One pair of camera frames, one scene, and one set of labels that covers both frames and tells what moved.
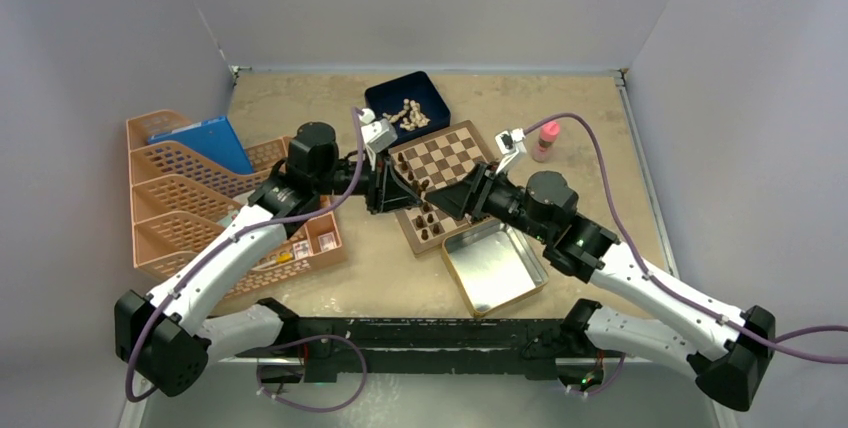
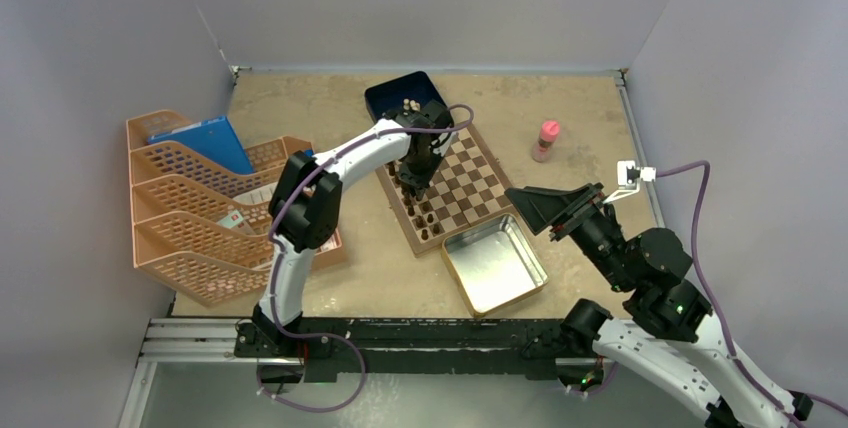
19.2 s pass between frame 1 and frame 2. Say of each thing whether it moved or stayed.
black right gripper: moved
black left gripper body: moved
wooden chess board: stayed
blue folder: stayed
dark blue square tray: stayed
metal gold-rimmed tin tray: stayed
